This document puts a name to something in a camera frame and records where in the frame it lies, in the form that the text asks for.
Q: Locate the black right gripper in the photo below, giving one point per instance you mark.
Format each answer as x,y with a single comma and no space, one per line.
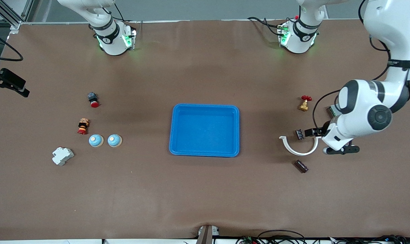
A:
7,80

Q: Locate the brown cylindrical capacitor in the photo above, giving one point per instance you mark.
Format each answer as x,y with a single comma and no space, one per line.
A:
300,134
301,166

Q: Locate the blue call bell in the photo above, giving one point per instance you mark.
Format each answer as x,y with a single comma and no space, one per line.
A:
114,140
96,140

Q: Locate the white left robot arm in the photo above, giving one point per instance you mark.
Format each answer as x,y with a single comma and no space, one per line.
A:
388,20

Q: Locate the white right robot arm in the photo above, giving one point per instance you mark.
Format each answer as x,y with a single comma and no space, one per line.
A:
111,44

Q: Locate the grey metal box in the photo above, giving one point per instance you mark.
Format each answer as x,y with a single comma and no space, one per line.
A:
332,111

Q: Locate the red yellow emergency stop button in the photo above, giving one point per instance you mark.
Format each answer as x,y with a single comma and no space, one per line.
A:
83,128

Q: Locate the red push button black base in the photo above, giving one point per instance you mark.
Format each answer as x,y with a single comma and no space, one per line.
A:
94,104

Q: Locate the white circuit breaker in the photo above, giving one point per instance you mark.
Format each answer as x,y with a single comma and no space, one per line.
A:
62,156

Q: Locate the blue plastic tray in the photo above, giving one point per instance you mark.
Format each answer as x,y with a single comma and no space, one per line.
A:
205,132

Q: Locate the brown table mat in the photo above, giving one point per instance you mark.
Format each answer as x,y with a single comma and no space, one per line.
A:
205,196

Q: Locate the aluminium frame profile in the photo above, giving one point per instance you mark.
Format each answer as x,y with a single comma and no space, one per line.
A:
15,25

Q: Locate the grey camera stand post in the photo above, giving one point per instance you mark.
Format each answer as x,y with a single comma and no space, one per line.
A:
205,237

